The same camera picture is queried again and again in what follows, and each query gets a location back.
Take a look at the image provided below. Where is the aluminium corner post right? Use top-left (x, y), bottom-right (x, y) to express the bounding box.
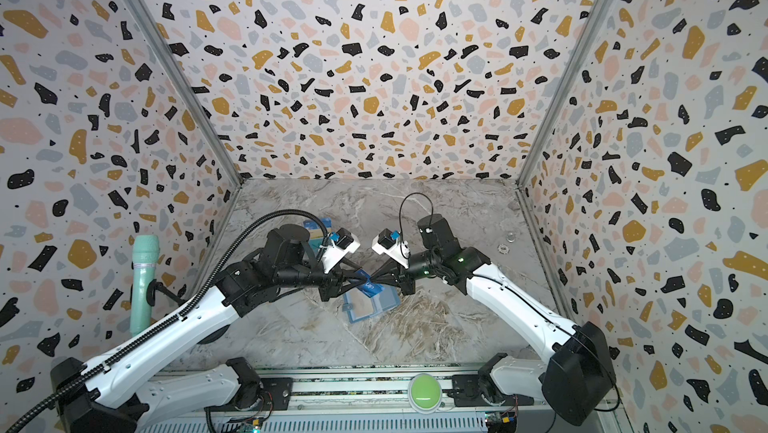
top-left (517, 0), bottom-right (614, 188)

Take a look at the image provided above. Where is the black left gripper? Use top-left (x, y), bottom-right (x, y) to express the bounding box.
top-left (282, 258), bottom-right (374, 303)

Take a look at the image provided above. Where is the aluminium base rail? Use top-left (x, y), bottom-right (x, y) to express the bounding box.
top-left (151, 364), bottom-right (631, 432)

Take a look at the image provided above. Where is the green round button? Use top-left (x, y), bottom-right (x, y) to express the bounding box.
top-left (408, 373), bottom-right (443, 414)

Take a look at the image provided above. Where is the aluminium corner post left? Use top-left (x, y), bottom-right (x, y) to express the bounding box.
top-left (123, 0), bottom-right (243, 188)

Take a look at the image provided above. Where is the mint green microphone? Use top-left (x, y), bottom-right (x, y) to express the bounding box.
top-left (129, 235), bottom-right (160, 336)

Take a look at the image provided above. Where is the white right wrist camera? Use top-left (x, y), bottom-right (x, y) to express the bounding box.
top-left (372, 228), bottom-right (410, 268)

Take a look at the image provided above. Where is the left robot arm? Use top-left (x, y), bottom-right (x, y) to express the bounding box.
top-left (52, 224), bottom-right (360, 432)

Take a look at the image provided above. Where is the thin black cable right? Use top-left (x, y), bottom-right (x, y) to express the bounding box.
top-left (398, 191), bottom-right (436, 236)

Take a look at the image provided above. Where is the aluminium corner post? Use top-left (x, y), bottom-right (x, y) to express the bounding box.
top-left (123, 0), bottom-right (243, 188)
top-left (517, 0), bottom-right (614, 188)

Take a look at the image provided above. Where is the dark blue VIP card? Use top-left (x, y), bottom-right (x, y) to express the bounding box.
top-left (303, 217), bottom-right (332, 231)

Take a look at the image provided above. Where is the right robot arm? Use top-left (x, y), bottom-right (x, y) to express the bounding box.
top-left (371, 214), bottom-right (616, 426)

